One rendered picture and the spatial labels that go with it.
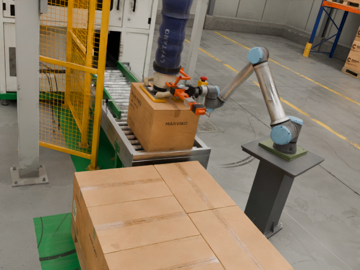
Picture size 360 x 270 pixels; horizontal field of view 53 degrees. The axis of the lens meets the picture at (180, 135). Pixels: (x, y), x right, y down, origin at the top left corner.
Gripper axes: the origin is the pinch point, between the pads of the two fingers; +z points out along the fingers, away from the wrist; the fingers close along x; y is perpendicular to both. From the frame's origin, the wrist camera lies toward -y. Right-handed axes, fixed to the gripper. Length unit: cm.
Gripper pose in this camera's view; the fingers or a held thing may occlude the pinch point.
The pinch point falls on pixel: (178, 91)
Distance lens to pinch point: 283.1
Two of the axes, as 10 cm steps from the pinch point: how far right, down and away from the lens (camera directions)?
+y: -4.2, -4.7, 7.8
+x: 1.8, -8.8, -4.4
